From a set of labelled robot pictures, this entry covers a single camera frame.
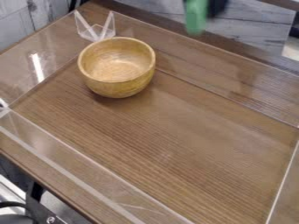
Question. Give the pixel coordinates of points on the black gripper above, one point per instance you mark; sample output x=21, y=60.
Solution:
x=217, y=7

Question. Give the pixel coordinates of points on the green rectangular block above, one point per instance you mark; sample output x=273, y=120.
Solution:
x=197, y=10

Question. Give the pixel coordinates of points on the brown wooden bowl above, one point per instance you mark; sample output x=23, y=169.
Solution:
x=118, y=66

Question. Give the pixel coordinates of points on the black table leg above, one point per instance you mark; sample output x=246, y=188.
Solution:
x=42, y=214

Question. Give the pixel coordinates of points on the clear acrylic corner bracket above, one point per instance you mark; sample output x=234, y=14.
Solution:
x=96, y=32

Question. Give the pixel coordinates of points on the clear acrylic tray wall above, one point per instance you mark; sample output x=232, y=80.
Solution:
x=86, y=184

